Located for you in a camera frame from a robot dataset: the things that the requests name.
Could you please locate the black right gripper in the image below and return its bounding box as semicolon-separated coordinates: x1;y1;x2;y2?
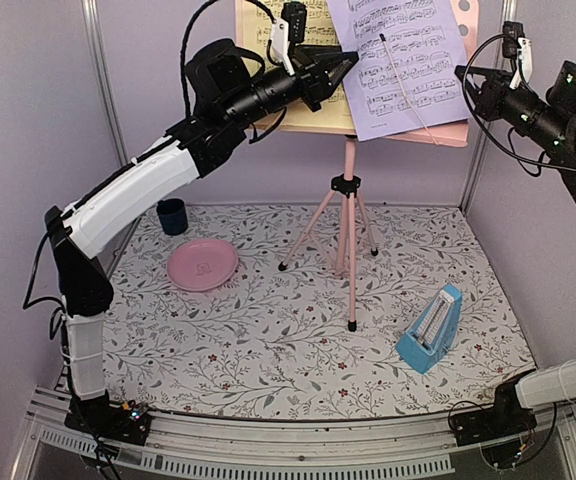
457;64;575;154

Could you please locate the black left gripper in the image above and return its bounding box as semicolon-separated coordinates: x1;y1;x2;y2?
224;44;361;129

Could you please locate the yellow sheet music page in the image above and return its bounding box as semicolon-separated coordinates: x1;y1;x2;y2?
235;1;355;135

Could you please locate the purple sheet music page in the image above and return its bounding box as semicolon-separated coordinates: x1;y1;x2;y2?
327;0;468;141

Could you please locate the pink music stand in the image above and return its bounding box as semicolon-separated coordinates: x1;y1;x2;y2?
234;0;479;332

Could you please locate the blue metronome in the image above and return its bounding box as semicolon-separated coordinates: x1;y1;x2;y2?
395;284;463;374

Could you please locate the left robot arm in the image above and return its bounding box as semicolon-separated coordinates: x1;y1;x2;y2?
45;38;359;434

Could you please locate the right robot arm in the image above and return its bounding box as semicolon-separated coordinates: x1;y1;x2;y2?
455;61;576;436

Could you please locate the dark blue cup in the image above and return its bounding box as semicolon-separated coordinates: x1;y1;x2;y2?
156;198;188;236

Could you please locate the pink round plate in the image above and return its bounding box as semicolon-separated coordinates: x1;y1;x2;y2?
166;238;239;293

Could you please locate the floral table mat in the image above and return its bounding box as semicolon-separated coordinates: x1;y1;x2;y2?
104;205;534;420

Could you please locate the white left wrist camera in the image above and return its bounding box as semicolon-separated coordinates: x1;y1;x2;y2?
266;1;307;76

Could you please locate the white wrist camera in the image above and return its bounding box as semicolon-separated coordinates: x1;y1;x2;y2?
502;21;533;90
266;1;307;76

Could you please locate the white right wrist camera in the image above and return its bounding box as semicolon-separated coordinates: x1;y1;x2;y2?
502;21;533;90

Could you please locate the black right camera cable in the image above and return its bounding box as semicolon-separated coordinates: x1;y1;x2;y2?
465;32;576;184

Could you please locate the black camera cable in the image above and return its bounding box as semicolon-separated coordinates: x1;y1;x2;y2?
179;0;277;121
465;32;576;184

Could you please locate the right aluminium frame post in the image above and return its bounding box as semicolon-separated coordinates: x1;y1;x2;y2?
459;0;518;216

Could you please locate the aluminium frame post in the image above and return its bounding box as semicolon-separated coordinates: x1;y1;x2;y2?
81;0;129;165
459;0;518;216

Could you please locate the black left camera cable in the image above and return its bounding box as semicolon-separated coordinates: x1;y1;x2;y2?
179;0;277;121

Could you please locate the left aluminium frame post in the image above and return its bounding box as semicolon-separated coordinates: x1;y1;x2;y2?
81;0;129;165

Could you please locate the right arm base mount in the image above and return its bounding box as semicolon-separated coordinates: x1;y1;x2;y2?
448;407;537;446

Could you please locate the aluminium front rail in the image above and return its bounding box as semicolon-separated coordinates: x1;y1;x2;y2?
13;387;576;479

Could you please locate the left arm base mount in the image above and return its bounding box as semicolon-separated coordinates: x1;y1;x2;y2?
64;397;152;446

